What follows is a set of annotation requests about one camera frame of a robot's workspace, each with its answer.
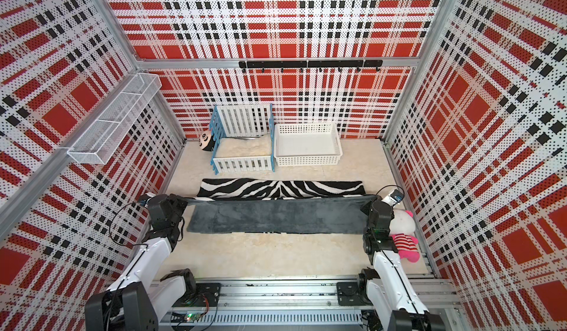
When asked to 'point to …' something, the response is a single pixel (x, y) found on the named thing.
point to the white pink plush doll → (402, 227)
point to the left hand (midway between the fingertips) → (185, 194)
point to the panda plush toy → (206, 141)
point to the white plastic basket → (307, 144)
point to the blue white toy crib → (243, 137)
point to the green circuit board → (192, 318)
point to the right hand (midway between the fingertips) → (379, 194)
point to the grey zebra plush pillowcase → (284, 206)
